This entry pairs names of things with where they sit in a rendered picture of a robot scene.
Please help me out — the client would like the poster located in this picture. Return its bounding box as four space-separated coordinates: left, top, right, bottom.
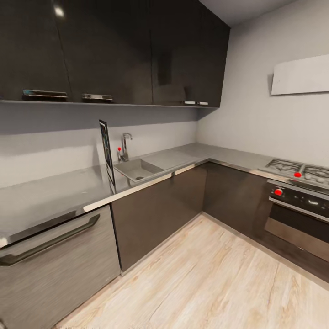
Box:
99 120 115 186

